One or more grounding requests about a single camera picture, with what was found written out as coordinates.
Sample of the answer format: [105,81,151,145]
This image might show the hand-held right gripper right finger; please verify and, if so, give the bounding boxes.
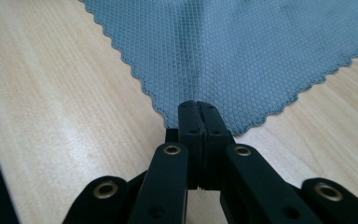
[197,101,235,191]

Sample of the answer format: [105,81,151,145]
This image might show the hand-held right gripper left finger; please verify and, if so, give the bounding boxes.
[165,100,204,190]

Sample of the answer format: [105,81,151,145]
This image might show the blue-grey textured cloth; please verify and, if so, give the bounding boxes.
[78,0,358,136]

